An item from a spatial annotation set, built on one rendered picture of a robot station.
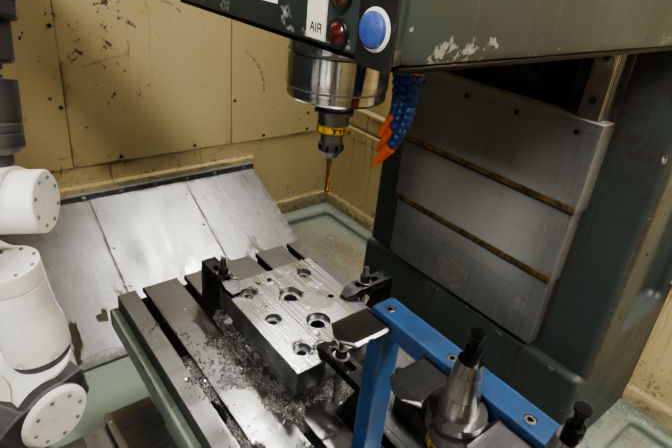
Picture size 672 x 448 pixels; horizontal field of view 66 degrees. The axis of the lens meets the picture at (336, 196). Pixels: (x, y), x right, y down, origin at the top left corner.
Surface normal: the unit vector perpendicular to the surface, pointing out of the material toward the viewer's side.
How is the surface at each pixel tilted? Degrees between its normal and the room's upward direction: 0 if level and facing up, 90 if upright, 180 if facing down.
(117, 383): 0
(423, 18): 90
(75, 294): 24
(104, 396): 0
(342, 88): 90
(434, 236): 90
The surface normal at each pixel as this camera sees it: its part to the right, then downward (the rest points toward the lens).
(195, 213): 0.33, -0.66
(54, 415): 0.84, 0.30
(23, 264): 0.03, -0.85
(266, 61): 0.61, 0.39
